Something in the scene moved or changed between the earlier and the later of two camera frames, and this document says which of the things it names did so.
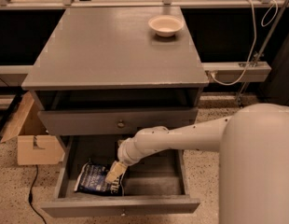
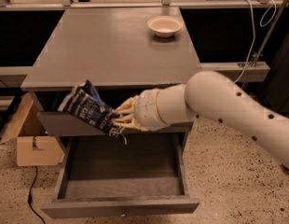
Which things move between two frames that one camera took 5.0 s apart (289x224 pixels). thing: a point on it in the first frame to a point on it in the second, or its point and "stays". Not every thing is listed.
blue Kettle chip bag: [92, 178] to [85, 101]
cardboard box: [35, 145] stays
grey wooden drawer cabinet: [106, 75] stays
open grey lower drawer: [152, 189] stays
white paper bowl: [166, 25] stays
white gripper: [127, 155] to [146, 108]
